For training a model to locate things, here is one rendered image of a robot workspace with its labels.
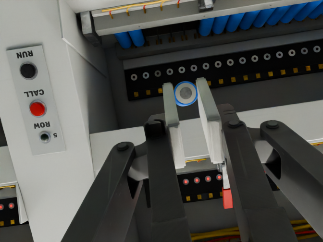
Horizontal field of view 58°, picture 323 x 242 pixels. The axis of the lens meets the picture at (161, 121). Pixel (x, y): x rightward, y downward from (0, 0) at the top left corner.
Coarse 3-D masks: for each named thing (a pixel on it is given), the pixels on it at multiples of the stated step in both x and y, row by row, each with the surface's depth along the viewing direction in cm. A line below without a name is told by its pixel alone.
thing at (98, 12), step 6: (150, 0) 35; (156, 0) 35; (168, 0) 35; (174, 0) 35; (180, 0) 35; (186, 0) 35; (192, 0) 35; (120, 6) 35; (132, 6) 35; (138, 6) 35; (150, 6) 35; (156, 6) 36; (96, 12) 35; (102, 12) 35; (108, 12) 35; (114, 12) 36
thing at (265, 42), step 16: (64, 0) 32; (80, 0) 33; (96, 0) 33; (112, 0) 34; (128, 0) 35; (144, 0) 35; (64, 16) 32; (80, 16) 36; (64, 32) 31; (80, 32) 37; (176, 32) 47; (304, 32) 48; (320, 32) 48; (80, 48) 36; (96, 48) 44; (208, 48) 49; (224, 48) 49; (240, 48) 48; (256, 48) 48; (96, 64) 43; (128, 64) 49; (144, 64) 49; (160, 64) 50
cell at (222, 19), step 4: (220, 16) 39; (224, 16) 38; (228, 16) 39; (216, 20) 40; (220, 20) 40; (224, 20) 39; (216, 24) 42; (220, 24) 41; (224, 24) 41; (212, 28) 44; (216, 28) 43; (220, 28) 42; (216, 32) 44; (220, 32) 44
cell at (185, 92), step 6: (180, 84) 22; (186, 84) 22; (192, 84) 22; (174, 90) 22; (180, 90) 21; (186, 90) 21; (192, 90) 22; (174, 96) 22; (180, 96) 22; (186, 96) 21; (192, 96) 22; (180, 102) 22; (186, 102) 22; (192, 102) 22
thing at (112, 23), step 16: (160, 0) 34; (224, 0) 35; (240, 0) 35; (256, 0) 35; (272, 0) 35; (288, 0) 35; (304, 0) 36; (112, 16) 36; (128, 16) 36; (144, 16) 36; (160, 16) 36; (176, 16) 36; (192, 16) 36; (208, 16) 36; (96, 32) 36; (112, 32) 37
